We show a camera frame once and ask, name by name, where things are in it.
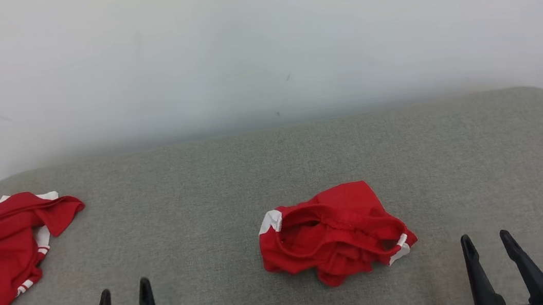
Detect red shorts with white trim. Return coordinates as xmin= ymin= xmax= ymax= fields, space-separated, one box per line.
xmin=254 ymin=175 xmax=422 ymax=296

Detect grey fabric sofa seat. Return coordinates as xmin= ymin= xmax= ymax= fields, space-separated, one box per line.
xmin=0 ymin=84 xmax=543 ymax=305

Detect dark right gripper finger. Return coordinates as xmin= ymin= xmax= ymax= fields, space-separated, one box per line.
xmin=500 ymin=225 xmax=543 ymax=305
xmin=460 ymin=231 xmax=505 ymax=305

